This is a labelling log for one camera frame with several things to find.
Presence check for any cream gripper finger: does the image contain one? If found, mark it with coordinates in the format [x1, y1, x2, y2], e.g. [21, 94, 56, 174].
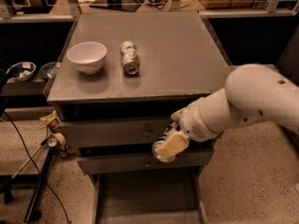
[159, 131, 190, 156]
[171, 107, 186, 122]

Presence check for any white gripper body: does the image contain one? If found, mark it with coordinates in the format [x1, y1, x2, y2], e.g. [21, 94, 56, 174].
[179, 98, 217, 142]

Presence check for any blue pepsi can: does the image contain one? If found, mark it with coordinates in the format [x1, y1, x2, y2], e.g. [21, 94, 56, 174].
[151, 121, 178, 163]

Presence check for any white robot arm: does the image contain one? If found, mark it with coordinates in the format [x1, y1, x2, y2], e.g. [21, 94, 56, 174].
[152, 64, 299, 162]

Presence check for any grey middle drawer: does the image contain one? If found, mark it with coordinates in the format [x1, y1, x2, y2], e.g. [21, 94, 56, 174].
[78, 148, 213, 175]

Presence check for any grey top drawer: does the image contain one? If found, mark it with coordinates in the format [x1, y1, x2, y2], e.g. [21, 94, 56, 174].
[60, 117, 171, 148]

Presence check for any open grey bottom drawer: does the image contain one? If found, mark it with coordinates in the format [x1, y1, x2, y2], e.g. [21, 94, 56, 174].
[92, 168, 208, 224]

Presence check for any grey drawer cabinet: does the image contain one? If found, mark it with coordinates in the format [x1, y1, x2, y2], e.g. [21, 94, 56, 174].
[43, 10, 245, 224]

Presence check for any green white soda can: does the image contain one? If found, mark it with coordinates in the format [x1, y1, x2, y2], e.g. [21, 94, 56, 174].
[120, 41, 140, 75]

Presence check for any white ceramic bowl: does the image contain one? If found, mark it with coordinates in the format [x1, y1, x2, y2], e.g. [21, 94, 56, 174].
[66, 42, 107, 75]

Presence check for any roll of tape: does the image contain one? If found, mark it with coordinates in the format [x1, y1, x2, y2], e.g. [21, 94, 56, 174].
[47, 133, 66, 150]

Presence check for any crumpled snack bag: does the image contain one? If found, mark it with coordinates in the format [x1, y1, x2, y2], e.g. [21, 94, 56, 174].
[40, 111, 59, 131]

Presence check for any black monitor stand base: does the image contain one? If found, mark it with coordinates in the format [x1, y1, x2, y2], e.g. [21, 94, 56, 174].
[89, 0, 141, 12]

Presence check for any dark glass bowl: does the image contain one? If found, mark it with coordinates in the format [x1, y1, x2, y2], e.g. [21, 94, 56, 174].
[38, 62, 59, 80]

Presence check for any white bowl with items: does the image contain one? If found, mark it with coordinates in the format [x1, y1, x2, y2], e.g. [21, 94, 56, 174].
[9, 62, 36, 81]

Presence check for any black stand leg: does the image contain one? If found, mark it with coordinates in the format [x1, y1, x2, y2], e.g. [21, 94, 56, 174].
[23, 150, 53, 223]

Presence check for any black floor cable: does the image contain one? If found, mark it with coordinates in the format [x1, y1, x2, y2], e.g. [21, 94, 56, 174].
[3, 110, 73, 224]

